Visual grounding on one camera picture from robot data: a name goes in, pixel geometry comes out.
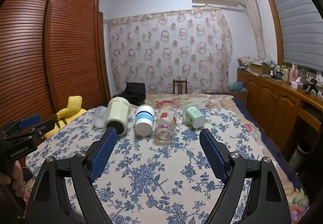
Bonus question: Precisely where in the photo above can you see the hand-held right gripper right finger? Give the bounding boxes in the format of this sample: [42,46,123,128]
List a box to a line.
[199,128,304,224]

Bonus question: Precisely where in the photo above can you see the pink tissue box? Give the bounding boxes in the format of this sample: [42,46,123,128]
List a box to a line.
[291,77,306,89]

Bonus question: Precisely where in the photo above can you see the wooden sideboard cabinet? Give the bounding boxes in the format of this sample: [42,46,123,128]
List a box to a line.
[237,69,323,156]

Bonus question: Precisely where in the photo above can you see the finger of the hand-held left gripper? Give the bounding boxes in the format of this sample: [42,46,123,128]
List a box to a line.
[19,119,55,142]
[5,114,41,136]

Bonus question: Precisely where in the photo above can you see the small clear plastic cup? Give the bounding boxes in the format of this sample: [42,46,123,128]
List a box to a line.
[92,106,109,128]

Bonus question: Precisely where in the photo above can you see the white blue striped cup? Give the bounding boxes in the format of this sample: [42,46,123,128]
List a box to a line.
[134,104,156,137]

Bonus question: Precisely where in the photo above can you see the pale green mug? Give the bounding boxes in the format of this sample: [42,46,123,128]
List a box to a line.
[182,104,206,129]

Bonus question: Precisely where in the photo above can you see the yellow plush toy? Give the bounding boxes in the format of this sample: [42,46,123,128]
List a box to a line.
[43,96,87,139]

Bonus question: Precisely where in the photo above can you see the dark wooden chair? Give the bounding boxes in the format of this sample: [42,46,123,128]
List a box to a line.
[173,79,188,94]

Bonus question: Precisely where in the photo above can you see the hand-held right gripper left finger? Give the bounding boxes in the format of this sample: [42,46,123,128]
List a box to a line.
[25,127,118,224]

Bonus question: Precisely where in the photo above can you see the clear glass cup red flowers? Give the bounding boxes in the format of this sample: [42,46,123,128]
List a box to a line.
[154,107,177,146]

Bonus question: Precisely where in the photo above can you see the person's left hand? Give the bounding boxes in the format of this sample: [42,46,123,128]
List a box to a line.
[0,162,26,198]

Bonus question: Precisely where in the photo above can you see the blue cloth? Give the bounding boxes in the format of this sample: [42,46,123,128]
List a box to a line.
[231,81,249,92]

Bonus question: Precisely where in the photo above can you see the brown slatted wardrobe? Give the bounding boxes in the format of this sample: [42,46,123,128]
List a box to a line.
[0,0,111,129]

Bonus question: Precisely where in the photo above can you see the blue floral blanket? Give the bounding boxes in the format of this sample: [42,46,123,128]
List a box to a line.
[25,107,265,224]

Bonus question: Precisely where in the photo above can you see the grey window blind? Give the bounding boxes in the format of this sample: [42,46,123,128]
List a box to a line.
[267,0,323,72]

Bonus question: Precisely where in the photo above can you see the small black tripod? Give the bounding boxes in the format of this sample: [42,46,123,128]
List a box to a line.
[305,78,319,94]

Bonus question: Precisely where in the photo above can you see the pink bottle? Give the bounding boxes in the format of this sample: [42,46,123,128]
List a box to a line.
[290,63,299,82]

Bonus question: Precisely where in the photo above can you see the ring patterned curtain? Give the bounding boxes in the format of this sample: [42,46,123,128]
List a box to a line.
[107,8,233,93]

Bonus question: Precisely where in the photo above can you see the tied pale floral curtain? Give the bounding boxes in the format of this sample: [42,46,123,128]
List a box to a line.
[239,0,266,60]

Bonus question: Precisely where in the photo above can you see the grey trash bin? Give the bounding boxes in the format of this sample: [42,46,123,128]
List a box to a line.
[289,142,312,167]

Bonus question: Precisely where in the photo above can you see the black bag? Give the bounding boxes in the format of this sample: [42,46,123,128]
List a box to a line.
[112,82,147,106]

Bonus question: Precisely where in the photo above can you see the cardboard box of papers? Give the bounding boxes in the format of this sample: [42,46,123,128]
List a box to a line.
[238,57,274,75]

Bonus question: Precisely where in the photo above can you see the large cream cup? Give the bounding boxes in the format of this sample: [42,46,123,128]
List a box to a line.
[105,97,131,137]

